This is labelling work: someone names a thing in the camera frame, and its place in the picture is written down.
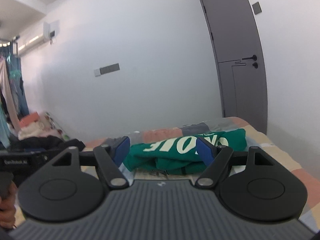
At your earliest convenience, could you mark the green sweatshirt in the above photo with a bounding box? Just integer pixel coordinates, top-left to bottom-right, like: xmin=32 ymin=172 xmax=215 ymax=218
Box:
xmin=123 ymin=128 xmax=247 ymax=175

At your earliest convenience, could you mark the pile of clothes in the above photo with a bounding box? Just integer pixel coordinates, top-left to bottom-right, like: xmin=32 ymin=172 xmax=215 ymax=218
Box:
xmin=18 ymin=112 xmax=70 ymax=141

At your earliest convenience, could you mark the person's left hand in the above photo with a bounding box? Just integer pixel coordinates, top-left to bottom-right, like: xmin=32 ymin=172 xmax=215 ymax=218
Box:
xmin=0 ymin=182 xmax=17 ymax=229

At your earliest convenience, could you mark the black jacket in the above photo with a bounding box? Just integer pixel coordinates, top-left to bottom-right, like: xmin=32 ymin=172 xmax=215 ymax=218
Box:
xmin=9 ymin=135 xmax=86 ymax=152

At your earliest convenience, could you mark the patchwork colour bed cover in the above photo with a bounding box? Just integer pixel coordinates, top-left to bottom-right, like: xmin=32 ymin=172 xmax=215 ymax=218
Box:
xmin=80 ymin=115 xmax=320 ymax=227

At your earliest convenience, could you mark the hanging beige garment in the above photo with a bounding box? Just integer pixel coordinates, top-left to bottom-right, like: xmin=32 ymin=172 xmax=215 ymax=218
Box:
xmin=0 ymin=59 xmax=21 ymax=133

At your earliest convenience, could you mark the teal curtain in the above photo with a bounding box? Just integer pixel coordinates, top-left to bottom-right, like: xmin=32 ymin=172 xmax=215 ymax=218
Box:
xmin=0 ymin=38 xmax=30 ymax=151

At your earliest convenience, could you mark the grey door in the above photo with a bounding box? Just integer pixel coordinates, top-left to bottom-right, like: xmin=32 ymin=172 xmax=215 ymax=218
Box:
xmin=200 ymin=0 xmax=268 ymax=133

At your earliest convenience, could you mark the grey wall switch panel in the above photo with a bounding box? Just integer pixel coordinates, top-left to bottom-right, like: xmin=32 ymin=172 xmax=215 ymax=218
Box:
xmin=94 ymin=63 xmax=120 ymax=77

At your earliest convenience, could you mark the black door handle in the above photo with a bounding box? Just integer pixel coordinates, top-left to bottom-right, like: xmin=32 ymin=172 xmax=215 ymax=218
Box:
xmin=242 ymin=54 xmax=259 ymax=69

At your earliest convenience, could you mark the white wall air conditioner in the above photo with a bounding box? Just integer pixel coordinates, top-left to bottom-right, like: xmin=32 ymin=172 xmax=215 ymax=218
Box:
xmin=13 ymin=20 xmax=60 ymax=58

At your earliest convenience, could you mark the grey wall switch by door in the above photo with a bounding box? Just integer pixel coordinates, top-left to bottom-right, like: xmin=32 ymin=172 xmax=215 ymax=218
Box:
xmin=252 ymin=2 xmax=262 ymax=15

